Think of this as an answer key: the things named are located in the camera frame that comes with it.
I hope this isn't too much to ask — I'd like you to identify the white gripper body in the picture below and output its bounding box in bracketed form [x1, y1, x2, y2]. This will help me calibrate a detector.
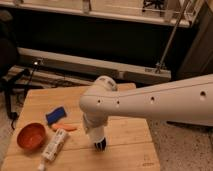
[83, 114, 108, 143]

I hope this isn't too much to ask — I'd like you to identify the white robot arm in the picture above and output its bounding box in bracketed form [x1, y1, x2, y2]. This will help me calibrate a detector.
[79, 74, 213, 144]

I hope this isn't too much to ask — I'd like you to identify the blue eraser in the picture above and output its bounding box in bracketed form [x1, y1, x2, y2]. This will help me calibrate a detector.
[45, 107, 67, 125]

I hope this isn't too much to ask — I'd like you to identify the orange ceramic bowl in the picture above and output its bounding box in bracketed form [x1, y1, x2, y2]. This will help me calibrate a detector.
[17, 123, 46, 151]

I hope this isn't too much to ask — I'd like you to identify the orange carrot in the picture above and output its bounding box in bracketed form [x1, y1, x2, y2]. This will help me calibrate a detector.
[51, 123, 77, 132]

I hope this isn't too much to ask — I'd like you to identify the white toothpaste tube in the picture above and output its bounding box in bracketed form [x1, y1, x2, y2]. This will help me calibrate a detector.
[38, 129, 68, 171]

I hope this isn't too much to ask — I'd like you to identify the white baseboard heater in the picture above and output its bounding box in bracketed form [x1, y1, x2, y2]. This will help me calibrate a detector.
[18, 47, 171, 85]

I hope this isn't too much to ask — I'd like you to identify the metal pole stand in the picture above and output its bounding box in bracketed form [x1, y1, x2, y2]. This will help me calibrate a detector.
[155, 0, 190, 74]

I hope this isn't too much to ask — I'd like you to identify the black office chair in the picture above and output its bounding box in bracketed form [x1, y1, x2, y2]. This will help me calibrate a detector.
[0, 10, 39, 120]

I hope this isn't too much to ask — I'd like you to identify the dark cabinet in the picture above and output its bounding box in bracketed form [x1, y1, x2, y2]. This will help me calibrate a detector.
[175, 0, 213, 80]

